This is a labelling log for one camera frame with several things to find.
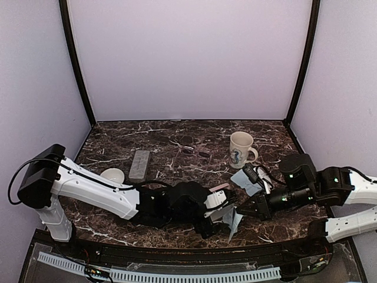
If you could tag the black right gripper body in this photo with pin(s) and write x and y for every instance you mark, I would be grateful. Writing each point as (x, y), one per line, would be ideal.
(297, 197)

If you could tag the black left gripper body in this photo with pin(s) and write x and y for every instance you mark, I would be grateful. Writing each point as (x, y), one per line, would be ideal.
(179, 219)

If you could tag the light blue cleaning cloth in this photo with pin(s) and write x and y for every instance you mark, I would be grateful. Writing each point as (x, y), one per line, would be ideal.
(232, 219)

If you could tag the pink glasses case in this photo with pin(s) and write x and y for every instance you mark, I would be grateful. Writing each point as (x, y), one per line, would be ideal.
(220, 187)

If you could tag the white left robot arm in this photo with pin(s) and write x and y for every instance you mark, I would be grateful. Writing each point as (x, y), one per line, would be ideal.
(51, 174)

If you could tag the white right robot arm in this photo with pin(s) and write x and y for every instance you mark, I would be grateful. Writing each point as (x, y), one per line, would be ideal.
(336, 186)

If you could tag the light blue cloth near mug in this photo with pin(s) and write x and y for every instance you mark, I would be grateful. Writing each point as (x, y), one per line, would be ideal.
(242, 181)

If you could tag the grey glasses case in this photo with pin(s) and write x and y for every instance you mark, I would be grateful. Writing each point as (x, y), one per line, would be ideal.
(139, 166)

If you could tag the cream ceramic mug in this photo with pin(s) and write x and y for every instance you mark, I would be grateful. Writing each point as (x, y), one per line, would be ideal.
(241, 150)

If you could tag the white ceramic bowl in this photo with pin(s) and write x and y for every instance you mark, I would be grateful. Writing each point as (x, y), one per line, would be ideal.
(113, 174)

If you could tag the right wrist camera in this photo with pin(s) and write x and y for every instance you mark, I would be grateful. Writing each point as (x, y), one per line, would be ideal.
(252, 174)

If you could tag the black front rail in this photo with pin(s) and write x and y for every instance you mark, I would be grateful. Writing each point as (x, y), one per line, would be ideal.
(116, 254)

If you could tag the clear frame dark-lens sunglasses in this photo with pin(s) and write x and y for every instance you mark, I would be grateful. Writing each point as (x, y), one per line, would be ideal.
(189, 156)

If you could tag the white slotted cable duct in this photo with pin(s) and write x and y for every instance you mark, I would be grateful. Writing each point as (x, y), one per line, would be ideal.
(145, 273)

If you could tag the black right corner post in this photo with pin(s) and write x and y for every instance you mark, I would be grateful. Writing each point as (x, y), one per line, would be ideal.
(307, 51)

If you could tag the black corner post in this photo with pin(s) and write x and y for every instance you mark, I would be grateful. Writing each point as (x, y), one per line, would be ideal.
(307, 51)
(75, 64)

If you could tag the black left corner post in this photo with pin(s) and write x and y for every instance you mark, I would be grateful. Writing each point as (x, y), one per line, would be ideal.
(75, 64)

